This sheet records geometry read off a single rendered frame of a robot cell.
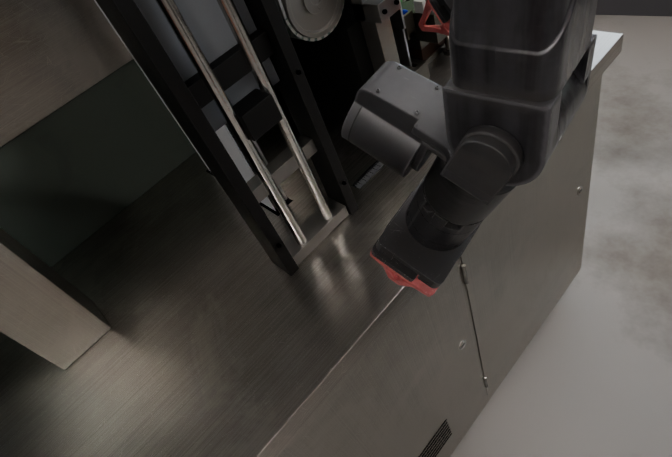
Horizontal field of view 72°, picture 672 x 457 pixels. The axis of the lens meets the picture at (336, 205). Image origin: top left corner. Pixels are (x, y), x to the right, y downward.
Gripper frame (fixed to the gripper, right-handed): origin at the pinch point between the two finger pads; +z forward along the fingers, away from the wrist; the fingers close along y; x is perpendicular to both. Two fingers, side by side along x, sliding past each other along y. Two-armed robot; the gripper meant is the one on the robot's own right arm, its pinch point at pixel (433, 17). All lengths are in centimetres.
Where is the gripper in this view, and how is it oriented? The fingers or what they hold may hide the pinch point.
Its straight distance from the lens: 90.2
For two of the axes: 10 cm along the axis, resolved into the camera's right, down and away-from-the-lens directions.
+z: -4.3, 0.4, 9.0
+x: -6.0, -7.5, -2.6
